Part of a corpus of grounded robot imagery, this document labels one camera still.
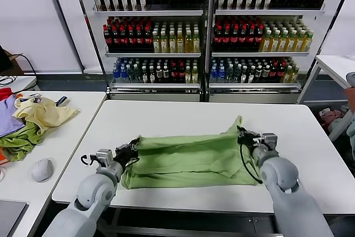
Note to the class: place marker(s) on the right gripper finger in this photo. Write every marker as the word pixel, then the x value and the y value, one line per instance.
pixel 242 130
pixel 239 138

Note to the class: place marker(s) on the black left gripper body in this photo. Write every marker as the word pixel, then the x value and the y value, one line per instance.
pixel 124 155

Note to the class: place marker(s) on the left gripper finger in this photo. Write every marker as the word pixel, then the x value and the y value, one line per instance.
pixel 136 148
pixel 134 142

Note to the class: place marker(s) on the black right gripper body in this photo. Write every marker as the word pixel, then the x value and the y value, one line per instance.
pixel 251 138

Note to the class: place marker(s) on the light green polo shirt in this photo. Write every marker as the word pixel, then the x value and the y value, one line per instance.
pixel 188 156

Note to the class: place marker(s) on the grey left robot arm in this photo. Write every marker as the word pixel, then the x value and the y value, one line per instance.
pixel 94 192

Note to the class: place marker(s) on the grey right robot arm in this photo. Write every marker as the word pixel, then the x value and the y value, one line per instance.
pixel 280 173

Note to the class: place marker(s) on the dark tea bottle white label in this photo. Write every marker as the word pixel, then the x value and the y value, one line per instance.
pixel 144 76
pixel 152 76
pixel 251 75
pixel 244 75

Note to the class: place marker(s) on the blue label water bottle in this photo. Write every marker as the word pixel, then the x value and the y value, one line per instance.
pixel 213 75
pixel 115 76
pixel 123 76
pixel 221 75

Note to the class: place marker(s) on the red cap cola bottle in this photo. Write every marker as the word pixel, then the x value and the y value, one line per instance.
pixel 107 40
pixel 132 40
pixel 174 76
pixel 140 40
pixel 280 75
pixel 251 38
pixel 273 75
pixel 234 38
pixel 148 40
pixel 181 76
pixel 217 38
pixel 259 38
pixel 124 40
pixel 243 38
pixel 226 38
pixel 116 40

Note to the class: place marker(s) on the yellow juice bottle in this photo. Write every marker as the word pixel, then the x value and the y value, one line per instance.
pixel 180 44
pixel 188 76
pixel 195 76
pixel 156 44
pixel 287 75
pixel 294 75
pixel 172 44
pixel 196 44
pixel 299 43
pixel 274 43
pixel 265 43
pixel 308 43
pixel 291 43
pixel 164 44
pixel 188 44
pixel 283 43

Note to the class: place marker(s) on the white crumpled garment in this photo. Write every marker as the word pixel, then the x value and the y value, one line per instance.
pixel 324 112

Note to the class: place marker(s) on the navy white striped cloth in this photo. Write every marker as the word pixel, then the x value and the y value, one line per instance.
pixel 62 101

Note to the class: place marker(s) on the white computer mouse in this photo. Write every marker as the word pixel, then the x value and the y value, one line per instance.
pixel 41 170

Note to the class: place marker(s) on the dark red garment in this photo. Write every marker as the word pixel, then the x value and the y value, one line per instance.
pixel 332 116

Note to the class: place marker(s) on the grey teal garment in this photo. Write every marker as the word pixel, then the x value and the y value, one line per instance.
pixel 337 127

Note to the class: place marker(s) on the pale yellow shirt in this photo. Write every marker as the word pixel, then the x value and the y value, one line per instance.
pixel 47 115

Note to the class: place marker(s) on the pale blue garment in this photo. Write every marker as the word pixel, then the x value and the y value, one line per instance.
pixel 352 131

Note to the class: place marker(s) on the white printed garment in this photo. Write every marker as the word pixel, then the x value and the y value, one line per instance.
pixel 36 99

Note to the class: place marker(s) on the olive green crumpled garment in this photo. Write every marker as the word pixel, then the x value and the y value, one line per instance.
pixel 19 142

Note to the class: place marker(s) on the white table with legs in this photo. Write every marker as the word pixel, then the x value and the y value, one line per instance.
pixel 335 67

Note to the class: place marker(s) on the white beverage display shelf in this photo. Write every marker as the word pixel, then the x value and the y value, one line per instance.
pixel 147 13
pixel 269 12

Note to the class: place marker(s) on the purple shirt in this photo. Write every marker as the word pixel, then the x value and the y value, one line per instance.
pixel 8 117

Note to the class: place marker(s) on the orange white item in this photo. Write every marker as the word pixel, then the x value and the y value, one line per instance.
pixel 2 156

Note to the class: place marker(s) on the grey laptop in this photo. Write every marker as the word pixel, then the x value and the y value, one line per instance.
pixel 11 217

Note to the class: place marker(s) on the brown cardboard box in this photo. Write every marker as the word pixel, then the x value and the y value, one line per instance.
pixel 16 62

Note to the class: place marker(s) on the black monitor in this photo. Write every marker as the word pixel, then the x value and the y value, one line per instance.
pixel 4 59

